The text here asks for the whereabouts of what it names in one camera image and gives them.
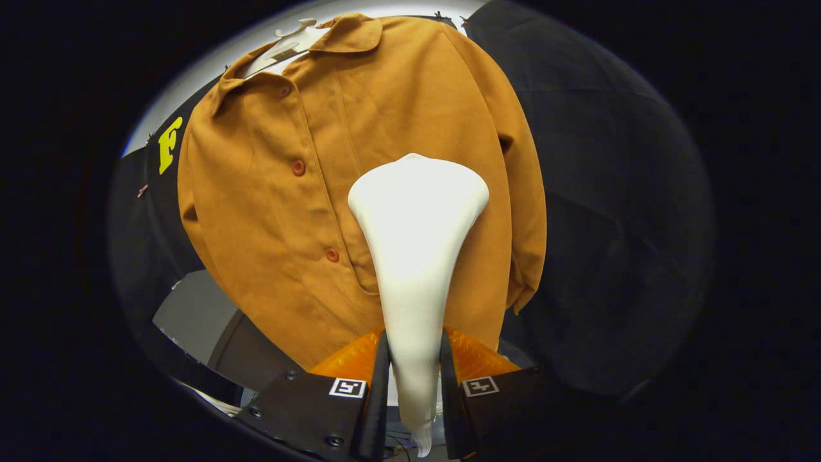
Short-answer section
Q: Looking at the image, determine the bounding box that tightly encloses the orange button shirt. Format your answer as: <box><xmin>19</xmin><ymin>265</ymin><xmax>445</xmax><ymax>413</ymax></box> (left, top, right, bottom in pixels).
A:
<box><xmin>177</xmin><ymin>13</ymin><xmax>548</xmax><ymax>372</ymax></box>

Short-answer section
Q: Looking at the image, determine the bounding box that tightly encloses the black backdrop cloth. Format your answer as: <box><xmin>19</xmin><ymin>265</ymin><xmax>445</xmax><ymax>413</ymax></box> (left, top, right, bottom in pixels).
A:
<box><xmin>108</xmin><ymin>0</ymin><xmax>716</xmax><ymax>406</ymax></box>

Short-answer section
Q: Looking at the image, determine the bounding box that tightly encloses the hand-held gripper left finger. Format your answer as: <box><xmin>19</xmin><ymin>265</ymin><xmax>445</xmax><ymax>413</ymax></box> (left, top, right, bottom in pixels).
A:
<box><xmin>234</xmin><ymin>327</ymin><xmax>392</xmax><ymax>462</ymax></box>

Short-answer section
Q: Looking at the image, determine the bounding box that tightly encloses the white garment steamer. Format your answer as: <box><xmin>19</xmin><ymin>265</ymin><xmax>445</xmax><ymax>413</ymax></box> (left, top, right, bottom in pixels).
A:
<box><xmin>348</xmin><ymin>153</ymin><xmax>490</xmax><ymax>458</ymax></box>

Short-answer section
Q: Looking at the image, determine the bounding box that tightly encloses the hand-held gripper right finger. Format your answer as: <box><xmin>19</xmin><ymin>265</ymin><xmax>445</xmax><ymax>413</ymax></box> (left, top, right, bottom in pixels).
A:
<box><xmin>439</xmin><ymin>326</ymin><xmax>597</xmax><ymax>461</ymax></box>

